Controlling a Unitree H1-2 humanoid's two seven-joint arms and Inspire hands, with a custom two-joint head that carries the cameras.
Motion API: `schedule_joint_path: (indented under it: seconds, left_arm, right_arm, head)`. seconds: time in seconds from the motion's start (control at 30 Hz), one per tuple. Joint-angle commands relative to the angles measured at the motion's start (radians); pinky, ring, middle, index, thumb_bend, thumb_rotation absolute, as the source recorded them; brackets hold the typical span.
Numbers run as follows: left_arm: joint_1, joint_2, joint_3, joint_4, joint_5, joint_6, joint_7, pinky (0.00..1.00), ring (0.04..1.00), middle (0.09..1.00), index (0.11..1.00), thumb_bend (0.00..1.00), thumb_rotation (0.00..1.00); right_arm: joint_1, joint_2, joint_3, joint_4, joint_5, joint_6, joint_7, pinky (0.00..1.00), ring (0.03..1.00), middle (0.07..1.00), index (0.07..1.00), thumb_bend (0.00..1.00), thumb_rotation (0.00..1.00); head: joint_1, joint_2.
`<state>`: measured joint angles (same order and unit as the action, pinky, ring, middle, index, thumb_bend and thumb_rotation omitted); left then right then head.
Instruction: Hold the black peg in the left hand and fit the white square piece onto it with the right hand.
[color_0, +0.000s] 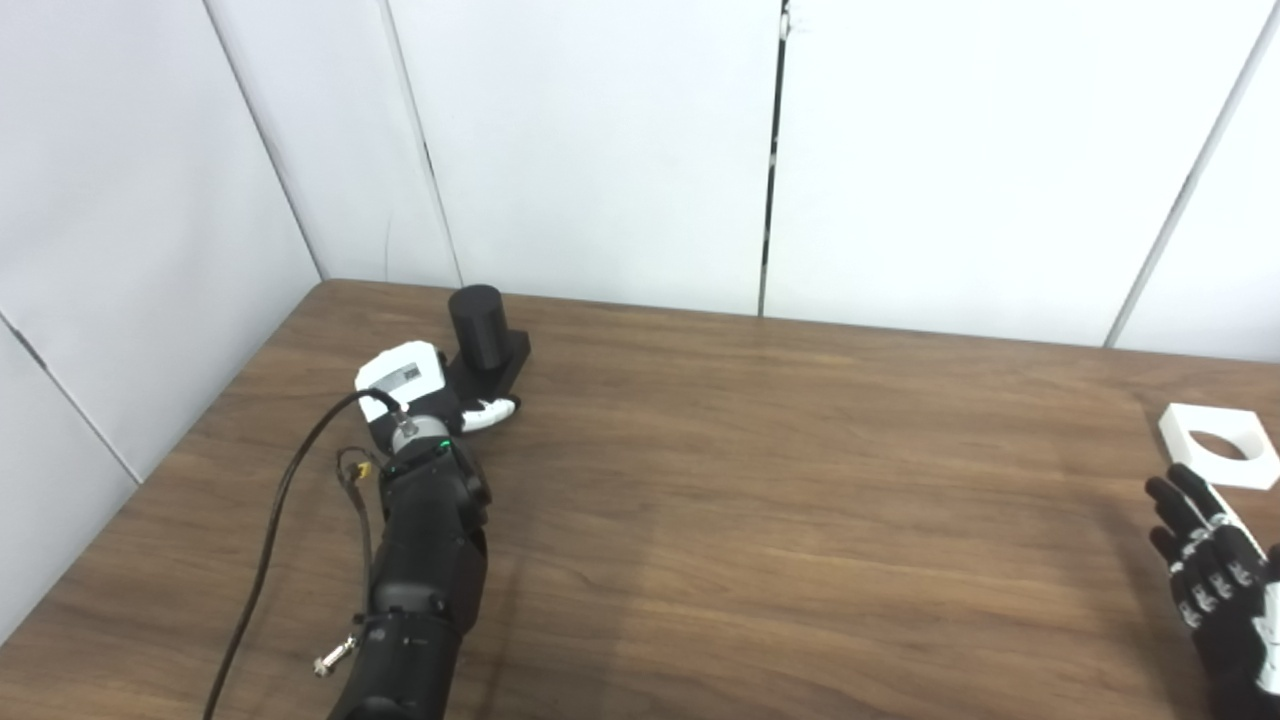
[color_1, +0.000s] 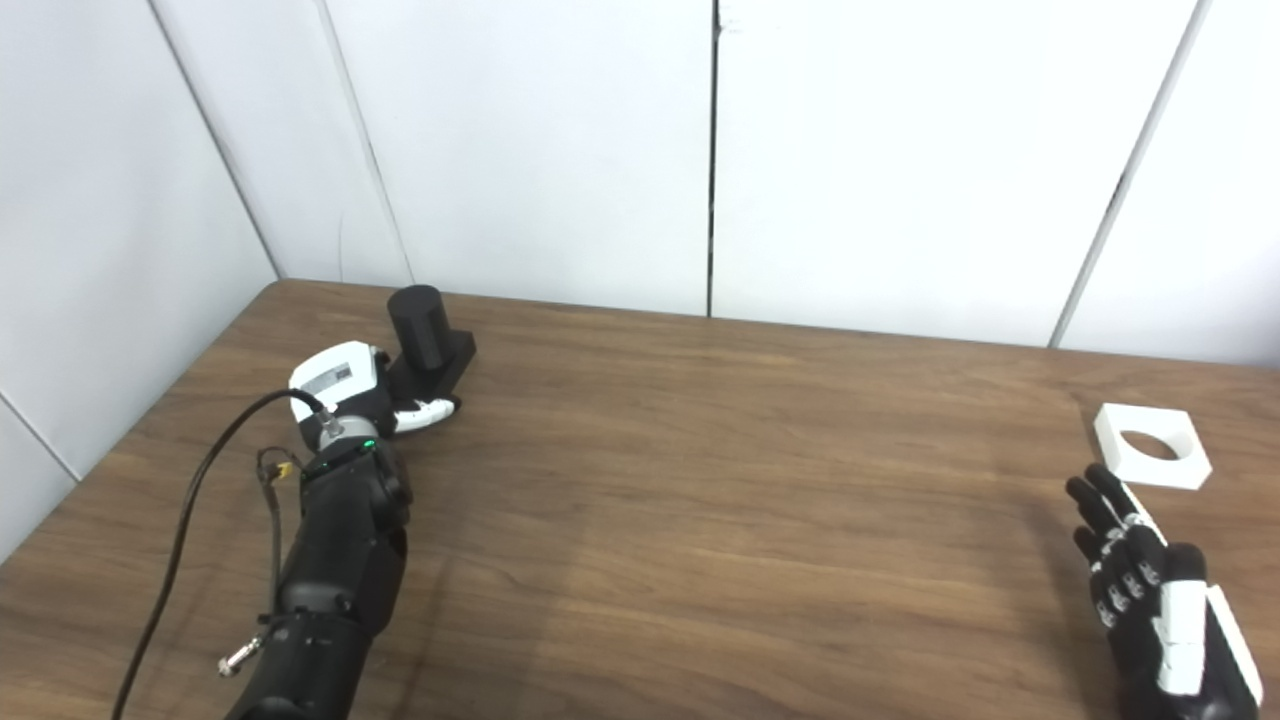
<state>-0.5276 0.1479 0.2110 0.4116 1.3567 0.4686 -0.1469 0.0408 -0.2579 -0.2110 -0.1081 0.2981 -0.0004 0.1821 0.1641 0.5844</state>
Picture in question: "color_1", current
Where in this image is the black cylinder peg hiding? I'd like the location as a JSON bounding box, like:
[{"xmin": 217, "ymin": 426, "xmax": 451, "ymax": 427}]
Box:
[{"xmin": 386, "ymin": 285, "xmax": 477, "ymax": 401}]

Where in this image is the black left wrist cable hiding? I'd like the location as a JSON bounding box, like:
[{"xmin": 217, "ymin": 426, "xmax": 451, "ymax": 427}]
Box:
[{"xmin": 112, "ymin": 388, "xmax": 336, "ymax": 720}]

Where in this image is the thin cable with yellow connector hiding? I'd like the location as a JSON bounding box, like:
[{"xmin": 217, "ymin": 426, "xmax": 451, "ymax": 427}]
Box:
[{"xmin": 218, "ymin": 447, "xmax": 306, "ymax": 678}]

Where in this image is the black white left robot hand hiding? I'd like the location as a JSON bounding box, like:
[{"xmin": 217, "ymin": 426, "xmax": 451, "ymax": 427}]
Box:
[{"xmin": 289, "ymin": 341, "xmax": 462, "ymax": 446}]

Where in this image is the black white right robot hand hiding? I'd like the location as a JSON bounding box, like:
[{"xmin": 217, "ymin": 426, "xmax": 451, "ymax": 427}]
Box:
[{"xmin": 1066, "ymin": 463, "xmax": 1264, "ymax": 720}]

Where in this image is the white square piece with hole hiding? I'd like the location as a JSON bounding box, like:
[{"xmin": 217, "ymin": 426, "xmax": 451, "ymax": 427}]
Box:
[{"xmin": 1092, "ymin": 403, "xmax": 1213, "ymax": 491}]

